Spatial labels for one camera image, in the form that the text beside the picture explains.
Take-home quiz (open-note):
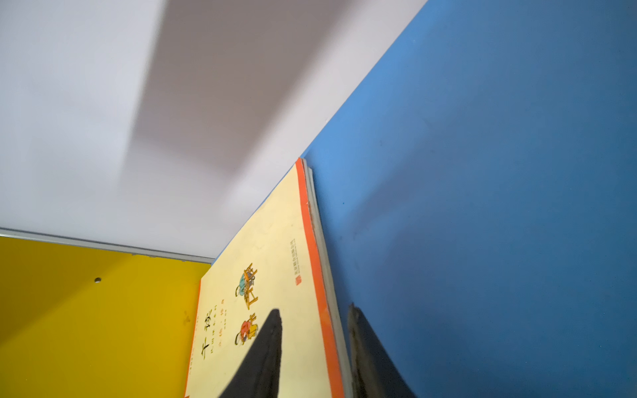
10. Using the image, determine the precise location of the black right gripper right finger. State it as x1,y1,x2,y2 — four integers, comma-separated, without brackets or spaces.
348,304,416,397

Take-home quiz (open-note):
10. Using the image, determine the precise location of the yellow blue pink bookshelf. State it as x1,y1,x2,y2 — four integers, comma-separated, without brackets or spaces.
1,1,636,397

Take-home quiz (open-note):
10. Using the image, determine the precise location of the red-edged beige reading book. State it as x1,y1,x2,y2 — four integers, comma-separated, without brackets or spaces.
185,159,352,397

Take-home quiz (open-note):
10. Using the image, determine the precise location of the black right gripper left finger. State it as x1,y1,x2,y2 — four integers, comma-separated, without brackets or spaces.
221,309,283,398

